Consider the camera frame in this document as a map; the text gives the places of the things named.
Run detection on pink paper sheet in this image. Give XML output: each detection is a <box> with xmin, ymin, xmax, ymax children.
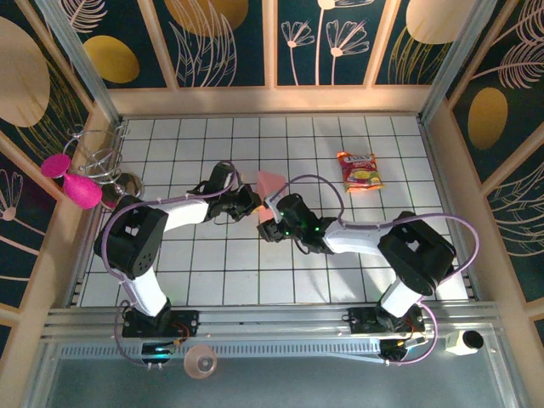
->
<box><xmin>256</xmin><ymin>170</ymin><xmax>286</xmax><ymax>222</ymax></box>

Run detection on colourful fruit snack packet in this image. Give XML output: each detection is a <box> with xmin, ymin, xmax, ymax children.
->
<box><xmin>336</xmin><ymin>151</ymin><xmax>386</xmax><ymax>196</ymax></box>

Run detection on magenta plastic goblet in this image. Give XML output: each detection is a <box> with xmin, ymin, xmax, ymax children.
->
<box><xmin>41</xmin><ymin>153</ymin><xmax>105</xmax><ymax>210</ymax></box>

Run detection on black electronics module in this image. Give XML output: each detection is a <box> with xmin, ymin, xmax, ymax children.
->
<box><xmin>141</xmin><ymin>342</ymin><xmax>176</xmax><ymax>363</ymax></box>
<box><xmin>379</xmin><ymin>337</ymin><xmax>428</xmax><ymax>363</ymax></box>

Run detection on aluminium mounting rail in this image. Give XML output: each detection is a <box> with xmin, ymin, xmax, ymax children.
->
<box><xmin>42</xmin><ymin>301</ymin><xmax>505</xmax><ymax>341</ymax></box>

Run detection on chrome wire stand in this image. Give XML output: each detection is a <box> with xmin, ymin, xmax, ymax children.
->
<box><xmin>63</xmin><ymin>125</ymin><xmax>145</xmax><ymax>213</ymax></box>

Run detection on perforated metal cable duct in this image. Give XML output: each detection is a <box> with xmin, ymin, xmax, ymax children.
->
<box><xmin>59</xmin><ymin>339</ymin><xmax>383</xmax><ymax>361</ymax></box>

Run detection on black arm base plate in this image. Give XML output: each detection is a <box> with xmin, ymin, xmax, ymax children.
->
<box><xmin>122</xmin><ymin>309</ymin><xmax>201</xmax><ymax>339</ymax></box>
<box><xmin>347</xmin><ymin>306</ymin><xmax>426</xmax><ymax>337</ymax></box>

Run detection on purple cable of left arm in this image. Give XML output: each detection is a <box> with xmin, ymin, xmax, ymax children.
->
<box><xmin>101</xmin><ymin>159</ymin><xmax>241</xmax><ymax>369</ymax></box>

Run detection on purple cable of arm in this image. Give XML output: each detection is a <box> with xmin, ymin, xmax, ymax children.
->
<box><xmin>263</xmin><ymin>173</ymin><xmax>481</xmax><ymax>367</ymax></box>
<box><xmin>101</xmin><ymin>159</ymin><xmax>241</xmax><ymax>369</ymax></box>

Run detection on aluminium frame post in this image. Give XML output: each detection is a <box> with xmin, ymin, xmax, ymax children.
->
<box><xmin>418</xmin><ymin>0</ymin><xmax>499</xmax><ymax>123</ymax></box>
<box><xmin>32</xmin><ymin>0</ymin><xmax>125</xmax><ymax>125</ymax></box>

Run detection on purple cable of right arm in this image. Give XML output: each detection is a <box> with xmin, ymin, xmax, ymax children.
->
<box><xmin>263</xmin><ymin>173</ymin><xmax>481</xmax><ymax>367</ymax></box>

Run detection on white cube camera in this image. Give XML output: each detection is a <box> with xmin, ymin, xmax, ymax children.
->
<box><xmin>444</xmin><ymin>329</ymin><xmax>485</xmax><ymax>357</ymax></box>

